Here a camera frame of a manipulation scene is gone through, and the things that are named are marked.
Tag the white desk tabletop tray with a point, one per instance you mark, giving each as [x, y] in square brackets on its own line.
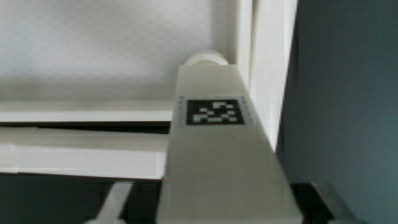
[92, 52]

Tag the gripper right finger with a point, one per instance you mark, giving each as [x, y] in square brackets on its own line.
[344, 216]

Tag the white front fence bar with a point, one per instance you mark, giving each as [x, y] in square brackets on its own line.
[83, 153]

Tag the white desk leg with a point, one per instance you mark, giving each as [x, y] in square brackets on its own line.
[225, 186]

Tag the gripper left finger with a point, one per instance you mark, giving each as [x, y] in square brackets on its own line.
[109, 214]

